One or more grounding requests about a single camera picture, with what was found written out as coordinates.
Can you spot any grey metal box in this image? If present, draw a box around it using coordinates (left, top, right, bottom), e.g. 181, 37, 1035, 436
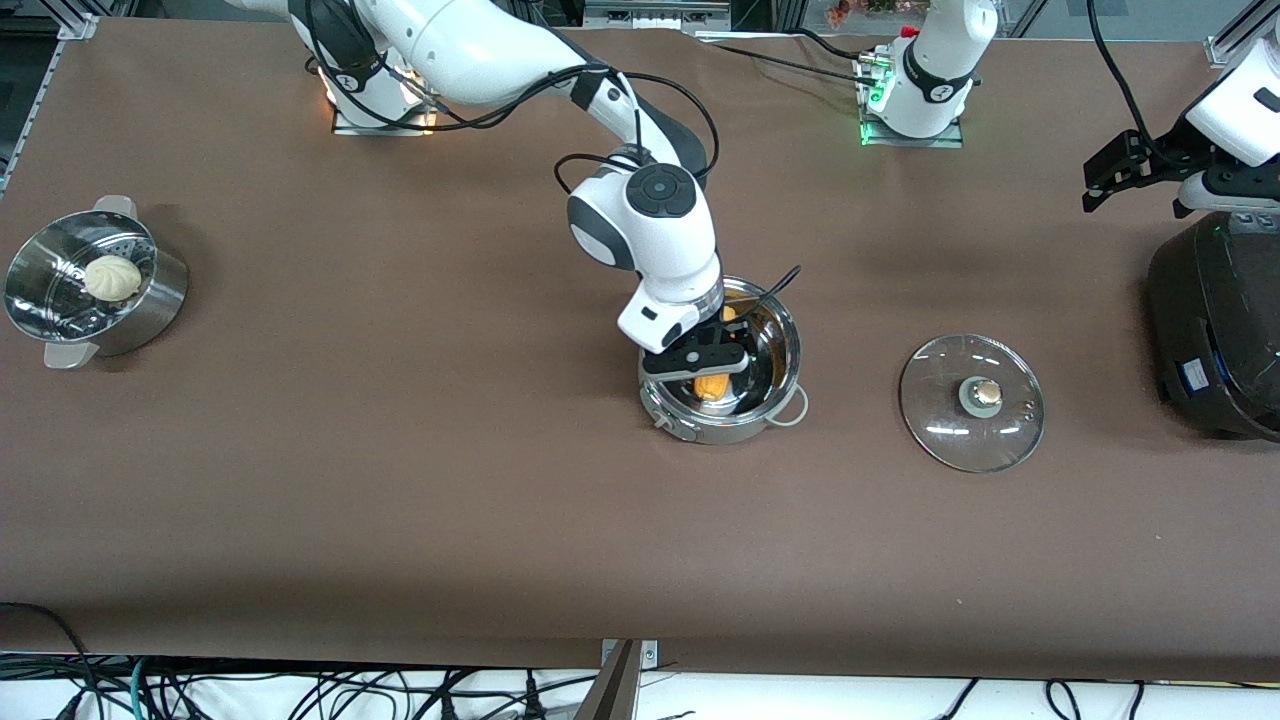
583, 0, 731, 31

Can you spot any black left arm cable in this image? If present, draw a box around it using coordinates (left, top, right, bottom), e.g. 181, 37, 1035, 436
1085, 0, 1166, 166

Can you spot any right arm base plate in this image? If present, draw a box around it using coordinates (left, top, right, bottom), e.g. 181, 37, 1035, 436
332, 60, 439, 136

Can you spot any aluminium frame profile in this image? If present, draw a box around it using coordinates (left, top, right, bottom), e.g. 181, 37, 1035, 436
1205, 0, 1280, 69
55, 0, 101, 41

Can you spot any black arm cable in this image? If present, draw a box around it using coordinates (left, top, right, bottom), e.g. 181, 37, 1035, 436
1085, 0, 1166, 166
300, 0, 803, 301

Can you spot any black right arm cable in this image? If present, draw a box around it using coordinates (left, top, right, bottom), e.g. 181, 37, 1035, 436
300, 0, 803, 301

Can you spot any black looping floor cable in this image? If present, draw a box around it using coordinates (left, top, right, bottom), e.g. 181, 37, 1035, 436
0, 602, 101, 720

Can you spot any glass lid with beige knob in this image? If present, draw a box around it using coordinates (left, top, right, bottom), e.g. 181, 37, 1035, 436
898, 333, 1047, 474

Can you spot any dark metal strut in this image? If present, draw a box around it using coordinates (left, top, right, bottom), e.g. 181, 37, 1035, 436
573, 640, 641, 720

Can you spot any yellow corn cob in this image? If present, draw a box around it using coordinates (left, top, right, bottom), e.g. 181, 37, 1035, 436
693, 303, 739, 403

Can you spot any steel steamer pot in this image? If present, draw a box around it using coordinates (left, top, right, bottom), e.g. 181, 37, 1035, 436
4, 195, 190, 370

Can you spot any brown table cover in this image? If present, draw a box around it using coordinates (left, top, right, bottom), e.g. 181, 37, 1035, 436
0, 15, 1280, 681

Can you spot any white steamed bun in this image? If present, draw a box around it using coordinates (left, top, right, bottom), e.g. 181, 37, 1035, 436
82, 254, 143, 303

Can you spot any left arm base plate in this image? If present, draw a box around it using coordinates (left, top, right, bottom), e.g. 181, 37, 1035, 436
860, 50, 964, 149

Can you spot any black base cable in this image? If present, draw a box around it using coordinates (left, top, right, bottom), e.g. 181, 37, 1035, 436
788, 26, 876, 61
700, 38, 881, 89

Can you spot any aluminium side rail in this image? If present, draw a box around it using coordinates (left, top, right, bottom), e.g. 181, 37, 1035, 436
0, 40, 61, 191

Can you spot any metal pot with loop handles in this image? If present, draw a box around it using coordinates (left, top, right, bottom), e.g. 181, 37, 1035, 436
637, 275, 809, 446

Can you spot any black rice cooker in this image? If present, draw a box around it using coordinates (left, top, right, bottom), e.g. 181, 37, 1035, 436
1146, 208, 1280, 443

